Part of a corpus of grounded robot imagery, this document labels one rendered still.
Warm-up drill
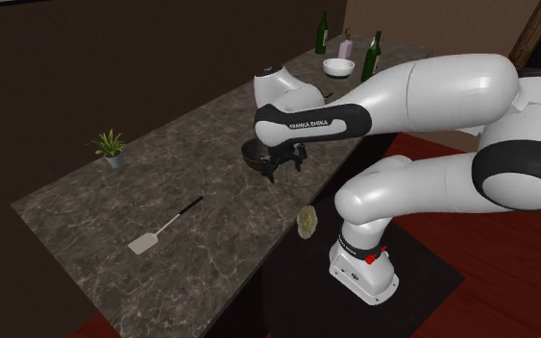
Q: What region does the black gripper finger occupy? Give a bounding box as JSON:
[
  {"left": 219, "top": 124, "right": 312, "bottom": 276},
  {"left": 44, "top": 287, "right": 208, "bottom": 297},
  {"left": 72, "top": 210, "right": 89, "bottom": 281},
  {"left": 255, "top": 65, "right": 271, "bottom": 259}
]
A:
[
  {"left": 292, "top": 143, "right": 309, "bottom": 173},
  {"left": 261, "top": 157, "right": 281, "bottom": 184}
]

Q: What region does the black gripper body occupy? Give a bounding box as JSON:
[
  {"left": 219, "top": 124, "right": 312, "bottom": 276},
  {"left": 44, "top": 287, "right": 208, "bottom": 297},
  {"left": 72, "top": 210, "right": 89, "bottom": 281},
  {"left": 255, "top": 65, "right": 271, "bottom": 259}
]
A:
[{"left": 269, "top": 142, "right": 302, "bottom": 163}]

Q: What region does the dark brown bowl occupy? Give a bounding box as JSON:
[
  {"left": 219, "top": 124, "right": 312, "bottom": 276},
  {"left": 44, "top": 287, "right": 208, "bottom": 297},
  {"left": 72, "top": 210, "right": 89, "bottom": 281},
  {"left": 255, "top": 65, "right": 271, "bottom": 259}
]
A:
[{"left": 240, "top": 137, "right": 274, "bottom": 171}]

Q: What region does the round beige patterned disc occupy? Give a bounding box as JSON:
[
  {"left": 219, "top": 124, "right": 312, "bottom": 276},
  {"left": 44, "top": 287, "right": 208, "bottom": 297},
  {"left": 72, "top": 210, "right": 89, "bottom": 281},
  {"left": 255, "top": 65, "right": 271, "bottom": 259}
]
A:
[{"left": 296, "top": 205, "right": 319, "bottom": 240}]

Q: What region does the white bowl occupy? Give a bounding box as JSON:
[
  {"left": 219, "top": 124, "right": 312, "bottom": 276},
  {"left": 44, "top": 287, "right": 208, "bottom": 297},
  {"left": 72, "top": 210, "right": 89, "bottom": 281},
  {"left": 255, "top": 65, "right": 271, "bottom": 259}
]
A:
[{"left": 322, "top": 58, "right": 356, "bottom": 80}]

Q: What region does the green glass bottle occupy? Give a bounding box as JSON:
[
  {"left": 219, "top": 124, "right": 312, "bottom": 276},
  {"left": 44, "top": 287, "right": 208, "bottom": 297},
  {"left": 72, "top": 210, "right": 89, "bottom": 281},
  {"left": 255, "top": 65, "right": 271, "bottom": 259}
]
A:
[
  {"left": 315, "top": 10, "right": 331, "bottom": 56},
  {"left": 360, "top": 30, "right": 383, "bottom": 84}
]

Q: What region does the black robot stand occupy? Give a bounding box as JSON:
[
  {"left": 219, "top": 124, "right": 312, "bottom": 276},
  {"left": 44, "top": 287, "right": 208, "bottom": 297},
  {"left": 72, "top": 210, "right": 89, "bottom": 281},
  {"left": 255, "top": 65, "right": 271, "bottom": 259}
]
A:
[{"left": 261, "top": 196, "right": 466, "bottom": 338}]

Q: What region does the small potted green plant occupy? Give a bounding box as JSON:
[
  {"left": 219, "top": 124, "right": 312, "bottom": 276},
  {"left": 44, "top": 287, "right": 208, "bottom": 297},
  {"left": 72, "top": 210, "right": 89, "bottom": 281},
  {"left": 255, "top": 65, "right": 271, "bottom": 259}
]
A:
[{"left": 86, "top": 129, "right": 128, "bottom": 170}]

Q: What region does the silver spatula with black handle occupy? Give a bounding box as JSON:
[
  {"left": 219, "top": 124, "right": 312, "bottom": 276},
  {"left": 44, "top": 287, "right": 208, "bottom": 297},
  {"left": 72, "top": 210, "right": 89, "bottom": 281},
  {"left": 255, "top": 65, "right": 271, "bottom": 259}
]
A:
[{"left": 127, "top": 196, "right": 205, "bottom": 255}]

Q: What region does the wooden framed wall picture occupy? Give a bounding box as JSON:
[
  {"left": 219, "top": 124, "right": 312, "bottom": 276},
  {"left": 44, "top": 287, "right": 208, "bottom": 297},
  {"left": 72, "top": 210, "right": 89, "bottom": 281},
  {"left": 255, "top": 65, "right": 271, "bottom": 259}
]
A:
[{"left": 507, "top": 0, "right": 541, "bottom": 71}]

